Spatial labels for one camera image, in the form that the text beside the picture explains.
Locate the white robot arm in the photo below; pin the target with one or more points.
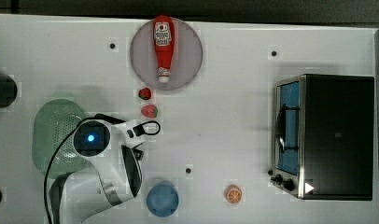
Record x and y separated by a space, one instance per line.
109 146

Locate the dark red toy strawberry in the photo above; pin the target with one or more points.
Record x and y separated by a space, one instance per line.
145 94

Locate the grey round plate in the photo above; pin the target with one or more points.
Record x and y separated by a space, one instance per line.
187 57

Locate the red ketchup bottle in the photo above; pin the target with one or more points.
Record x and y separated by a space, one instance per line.
164 45

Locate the blue cup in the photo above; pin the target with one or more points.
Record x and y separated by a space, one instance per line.
163 200

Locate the toy orange half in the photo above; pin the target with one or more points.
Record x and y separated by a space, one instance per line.
233 194

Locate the black toaster oven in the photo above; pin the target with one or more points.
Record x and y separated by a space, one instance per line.
323 137

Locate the green colander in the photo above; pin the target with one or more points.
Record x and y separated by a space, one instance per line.
53 122

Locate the black frying pan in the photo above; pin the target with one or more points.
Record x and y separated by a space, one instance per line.
8 90

